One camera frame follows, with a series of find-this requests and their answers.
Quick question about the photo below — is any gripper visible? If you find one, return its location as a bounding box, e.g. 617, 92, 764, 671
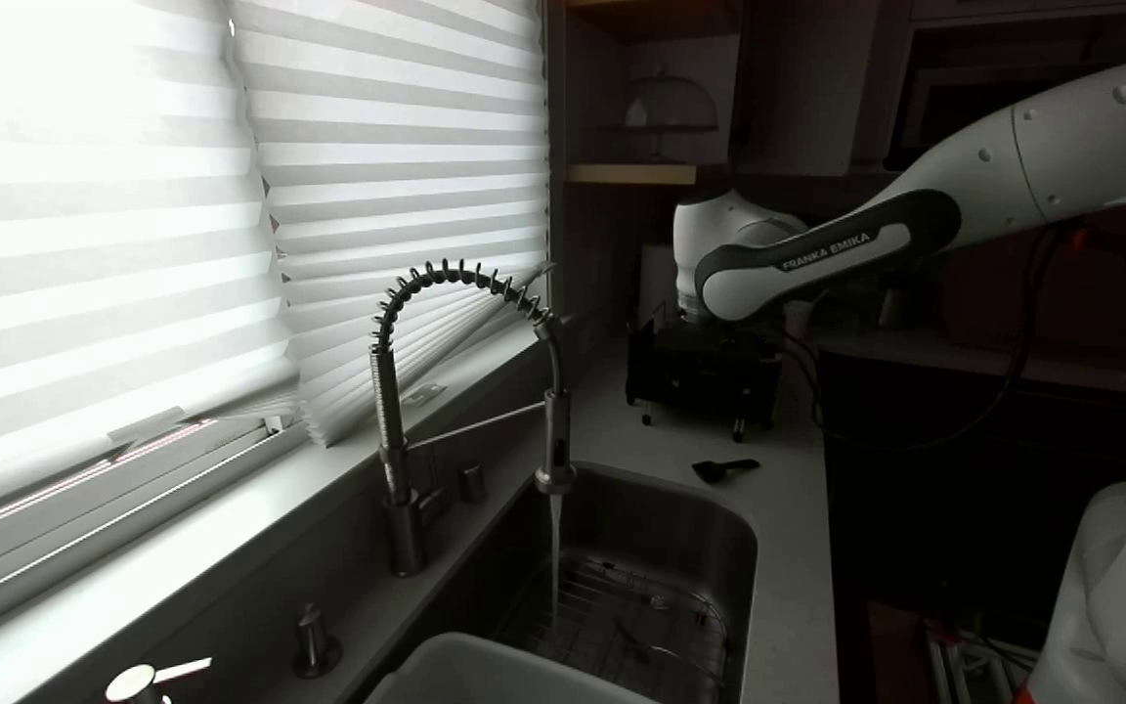
627, 319, 784, 443

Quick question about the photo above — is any black spoon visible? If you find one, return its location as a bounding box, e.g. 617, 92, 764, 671
692, 458, 761, 485

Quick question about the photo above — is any steel sink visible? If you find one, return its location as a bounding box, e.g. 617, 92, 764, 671
483, 463, 759, 704

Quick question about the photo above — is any wooden shelf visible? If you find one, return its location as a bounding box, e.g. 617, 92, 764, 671
563, 162, 701, 187

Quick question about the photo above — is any cake stand with dome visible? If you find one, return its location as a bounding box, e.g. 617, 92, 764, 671
620, 66, 720, 163

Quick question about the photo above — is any steel spring tap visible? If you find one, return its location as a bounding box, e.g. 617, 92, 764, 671
370, 259, 579, 578

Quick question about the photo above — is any white plastic basin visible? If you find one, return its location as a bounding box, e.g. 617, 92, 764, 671
363, 632, 662, 704

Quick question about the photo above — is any white pleated window blind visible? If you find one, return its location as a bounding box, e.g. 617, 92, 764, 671
0, 0, 302, 529
229, 0, 550, 448

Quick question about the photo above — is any steel soap dispenser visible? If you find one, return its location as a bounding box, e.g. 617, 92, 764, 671
290, 602, 344, 680

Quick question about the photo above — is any steel tap with lever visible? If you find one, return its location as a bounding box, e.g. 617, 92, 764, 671
104, 656, 214, 704

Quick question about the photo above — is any wire sink rack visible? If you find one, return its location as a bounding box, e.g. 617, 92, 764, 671
514, 555, 730, 704

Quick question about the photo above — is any wall cabinet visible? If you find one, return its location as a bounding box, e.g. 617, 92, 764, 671
737, 0, 916, 179

